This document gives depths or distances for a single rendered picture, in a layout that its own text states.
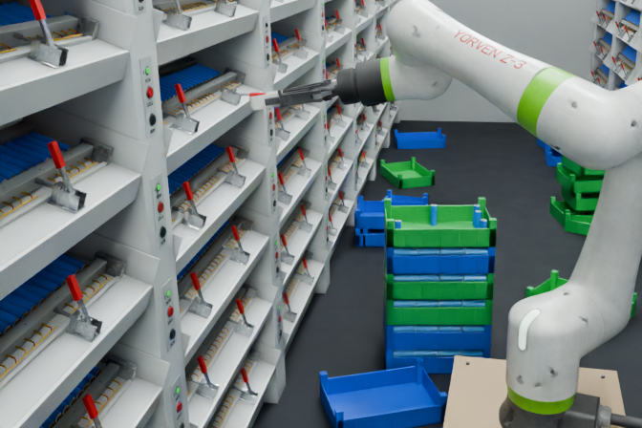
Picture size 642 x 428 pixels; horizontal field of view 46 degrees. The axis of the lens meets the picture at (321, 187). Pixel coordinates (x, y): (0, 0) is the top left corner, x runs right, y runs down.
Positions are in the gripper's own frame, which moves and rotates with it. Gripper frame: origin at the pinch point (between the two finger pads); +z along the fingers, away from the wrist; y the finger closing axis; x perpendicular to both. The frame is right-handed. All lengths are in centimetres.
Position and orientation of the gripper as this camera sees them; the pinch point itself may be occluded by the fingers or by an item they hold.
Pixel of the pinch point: (267, 100)
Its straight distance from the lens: 164.0
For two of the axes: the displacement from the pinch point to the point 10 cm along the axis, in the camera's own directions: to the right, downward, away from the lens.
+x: -2.0, -9.4, -2.7
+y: 1.9, -3.0, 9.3
